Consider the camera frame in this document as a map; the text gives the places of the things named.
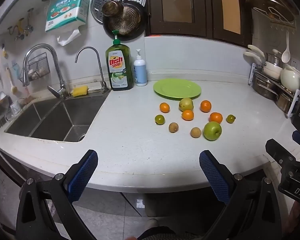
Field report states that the wall outlet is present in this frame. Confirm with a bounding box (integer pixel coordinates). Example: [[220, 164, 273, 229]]
[[290, 57, 300, 75]]

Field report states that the paper towel pack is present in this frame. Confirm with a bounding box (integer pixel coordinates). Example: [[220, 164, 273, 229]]
[[45, 0, 90, 32]]

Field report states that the steel sink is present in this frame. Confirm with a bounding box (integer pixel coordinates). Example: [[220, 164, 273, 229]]
[[4, 94, 109, 143]]

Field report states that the dish brush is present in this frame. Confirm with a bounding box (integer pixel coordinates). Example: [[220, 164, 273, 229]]
[[6, 67, 19, 95]]

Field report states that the wire wall basket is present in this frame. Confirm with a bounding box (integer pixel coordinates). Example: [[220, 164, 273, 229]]
[[20, 52, 51, 82]]

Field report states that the white spoon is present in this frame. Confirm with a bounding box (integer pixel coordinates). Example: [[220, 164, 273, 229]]
[[281, 31, 291, 63]]

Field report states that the person's leg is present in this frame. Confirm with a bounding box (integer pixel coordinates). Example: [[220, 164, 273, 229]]
[[137, 219, 180, 240]]

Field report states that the yellow-green pear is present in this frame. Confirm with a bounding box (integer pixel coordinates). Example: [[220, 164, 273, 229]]
[[179, 97, 194, 112]]

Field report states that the steel dish rack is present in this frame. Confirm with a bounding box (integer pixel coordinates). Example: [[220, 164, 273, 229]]
[[249, 62, 300, 118]]

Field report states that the large steel faucet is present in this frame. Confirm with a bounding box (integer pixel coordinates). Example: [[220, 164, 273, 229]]
[[23, 43, 70, 99]]

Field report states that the glass cup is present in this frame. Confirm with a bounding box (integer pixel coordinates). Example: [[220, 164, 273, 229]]
[[10, 100, 22, 114]]

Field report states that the bicycle wall ornament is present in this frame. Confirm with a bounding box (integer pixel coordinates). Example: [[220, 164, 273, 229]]
[[7, 9, 34, 40]]

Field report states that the dark wooden window frame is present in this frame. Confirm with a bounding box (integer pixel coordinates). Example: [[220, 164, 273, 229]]
[[145, 0, 253, 47]]

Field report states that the wall hook rack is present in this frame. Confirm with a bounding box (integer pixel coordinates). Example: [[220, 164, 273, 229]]
[[251, 5, 297, 32]]

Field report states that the copper pot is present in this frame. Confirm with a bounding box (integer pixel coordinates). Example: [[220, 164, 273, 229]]
[[102, 0, 124, 17]]

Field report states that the yellow sponge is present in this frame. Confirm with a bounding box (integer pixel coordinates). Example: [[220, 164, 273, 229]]
[[72, 86, 89, 97]]

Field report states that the brass colander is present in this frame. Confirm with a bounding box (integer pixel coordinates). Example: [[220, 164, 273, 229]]
[[107, 5, 142, 34]]

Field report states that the black frying pan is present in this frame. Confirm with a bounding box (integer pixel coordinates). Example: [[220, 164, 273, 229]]
[[102, 0, 146, 42]]

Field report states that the green dish soap bottle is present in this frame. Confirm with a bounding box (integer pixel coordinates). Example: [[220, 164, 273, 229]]
[[105, 30, 135, 91]]

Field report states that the white pump bottle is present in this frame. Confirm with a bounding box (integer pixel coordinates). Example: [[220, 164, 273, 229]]
[[133, 49, 148, 87]]

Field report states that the lidded steel pot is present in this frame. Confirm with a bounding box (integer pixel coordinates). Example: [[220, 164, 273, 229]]
[[266, 52, 283, 67]]

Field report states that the slim gooseneck faucet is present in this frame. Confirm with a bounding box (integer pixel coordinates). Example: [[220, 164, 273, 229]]
[[75, 47, 108, 94]]

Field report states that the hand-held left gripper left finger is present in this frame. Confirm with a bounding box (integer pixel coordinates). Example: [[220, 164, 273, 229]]
[[15, 149, 98, 240]]

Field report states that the green plate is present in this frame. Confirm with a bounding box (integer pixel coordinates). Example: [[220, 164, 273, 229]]
[[153, 78, 202, 101]]

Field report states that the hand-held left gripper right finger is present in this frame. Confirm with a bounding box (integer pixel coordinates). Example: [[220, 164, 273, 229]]
[[199, 150, 290, 240]]

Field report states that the white ceramic pot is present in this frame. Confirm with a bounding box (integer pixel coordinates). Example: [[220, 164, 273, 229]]
[[280, 65, 300, 92]]

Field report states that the green apple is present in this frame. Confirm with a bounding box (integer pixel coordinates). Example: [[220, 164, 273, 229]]
[[203, 121, 222, 141]]

